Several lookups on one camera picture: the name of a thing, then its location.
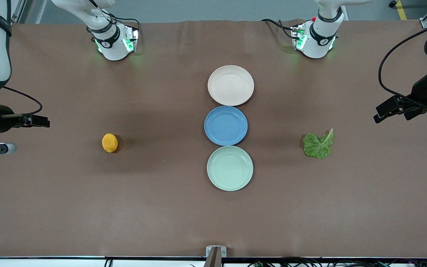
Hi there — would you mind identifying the green lettuce leaf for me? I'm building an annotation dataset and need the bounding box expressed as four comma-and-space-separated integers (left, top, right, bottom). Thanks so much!
303, 128, 335, 159

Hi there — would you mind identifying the yellow lemon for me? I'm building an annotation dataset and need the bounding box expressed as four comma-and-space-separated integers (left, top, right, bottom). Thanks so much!
102, 133, 118, 153

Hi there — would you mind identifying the brown table cover sheet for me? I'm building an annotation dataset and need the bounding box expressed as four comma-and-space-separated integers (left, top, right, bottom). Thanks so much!
0, 19, 427, 258

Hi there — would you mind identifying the beige round plate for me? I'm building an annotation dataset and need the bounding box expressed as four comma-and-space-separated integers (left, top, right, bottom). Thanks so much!
208, 65, 255, 106

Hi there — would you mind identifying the blue round plate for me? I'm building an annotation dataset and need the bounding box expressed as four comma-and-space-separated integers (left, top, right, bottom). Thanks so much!
204, 106, 248, 146

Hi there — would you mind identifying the pale green round plate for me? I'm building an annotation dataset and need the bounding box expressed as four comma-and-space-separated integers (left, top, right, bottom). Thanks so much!
207, 146, 254, 192

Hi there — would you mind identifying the black right arm base cable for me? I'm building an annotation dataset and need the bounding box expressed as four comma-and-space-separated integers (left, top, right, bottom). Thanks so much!
87, 0, 142, 37

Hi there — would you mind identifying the black arm base cable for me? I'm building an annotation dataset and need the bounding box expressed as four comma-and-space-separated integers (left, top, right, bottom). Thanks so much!
87, 0, 142, 37
261, 19, 299, 39

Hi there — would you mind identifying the black left arm base cable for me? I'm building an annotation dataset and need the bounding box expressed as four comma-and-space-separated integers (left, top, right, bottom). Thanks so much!
261, 19, 299, 39

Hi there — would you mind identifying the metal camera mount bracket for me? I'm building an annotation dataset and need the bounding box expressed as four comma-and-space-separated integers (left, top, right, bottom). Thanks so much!
203, 245, 227, 267

